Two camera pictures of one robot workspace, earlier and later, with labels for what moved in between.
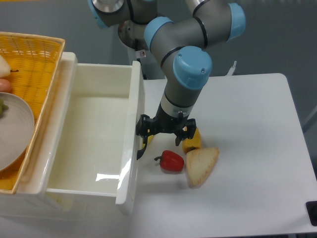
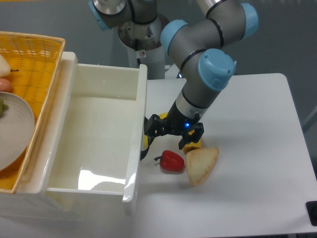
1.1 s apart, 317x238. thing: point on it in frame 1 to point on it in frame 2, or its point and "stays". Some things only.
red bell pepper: [170, 161] stays
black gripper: [146, 126] to [178, 122]
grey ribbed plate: [17, 131] stays
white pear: [5, 70] stays
